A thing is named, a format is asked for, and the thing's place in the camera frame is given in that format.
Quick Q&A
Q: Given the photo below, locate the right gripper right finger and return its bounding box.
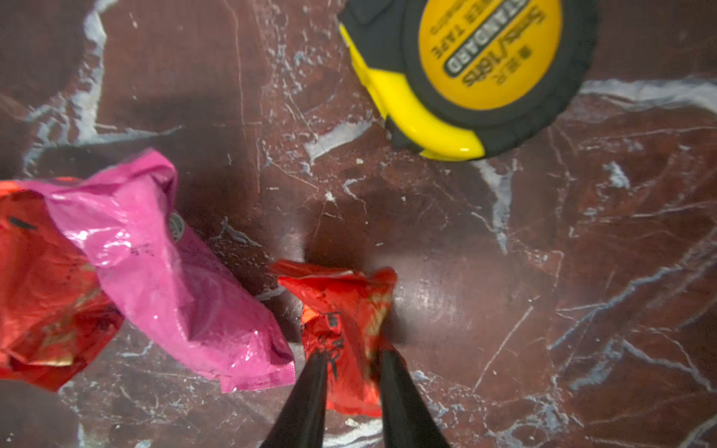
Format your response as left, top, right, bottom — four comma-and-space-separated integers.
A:
379, 350, 450, 448

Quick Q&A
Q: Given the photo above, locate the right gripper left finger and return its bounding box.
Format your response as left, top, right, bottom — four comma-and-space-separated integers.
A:
261, 352, 328, 448

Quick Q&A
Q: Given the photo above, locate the yellow black tape measure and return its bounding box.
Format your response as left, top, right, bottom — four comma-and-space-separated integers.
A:
338, 0, 599, 162

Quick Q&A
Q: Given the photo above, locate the red tea bag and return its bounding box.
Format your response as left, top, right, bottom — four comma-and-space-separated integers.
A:
1, 181, 124, 392
271, 261, 398, 418

